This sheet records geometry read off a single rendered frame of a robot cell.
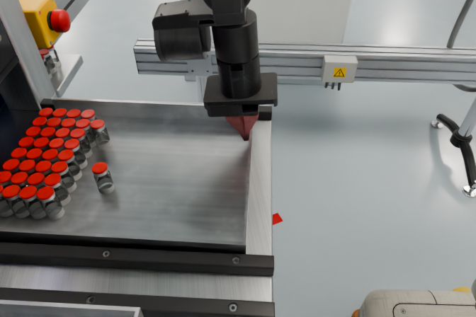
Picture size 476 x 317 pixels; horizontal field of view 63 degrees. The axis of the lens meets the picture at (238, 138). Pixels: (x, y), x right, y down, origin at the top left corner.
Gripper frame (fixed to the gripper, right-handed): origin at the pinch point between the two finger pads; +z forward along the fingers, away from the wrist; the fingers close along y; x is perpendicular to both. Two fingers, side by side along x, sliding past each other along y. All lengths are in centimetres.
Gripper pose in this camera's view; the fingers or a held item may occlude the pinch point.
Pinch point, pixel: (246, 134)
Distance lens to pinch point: 61.4
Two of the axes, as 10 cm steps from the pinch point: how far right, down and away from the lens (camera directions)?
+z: 0.9, 7.3, 6.8
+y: -9.9, 0.3, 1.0
